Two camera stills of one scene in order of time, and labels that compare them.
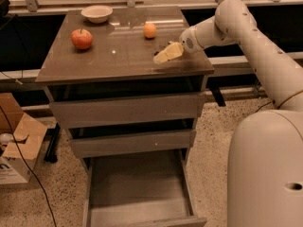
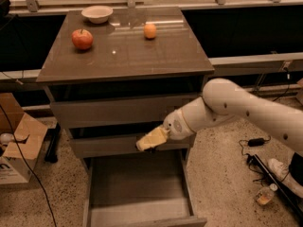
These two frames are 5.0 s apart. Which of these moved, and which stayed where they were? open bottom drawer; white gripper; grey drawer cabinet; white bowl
Moved: white gripper
Stayed: open bottom drawer; white bowl; grey drawer cabinet
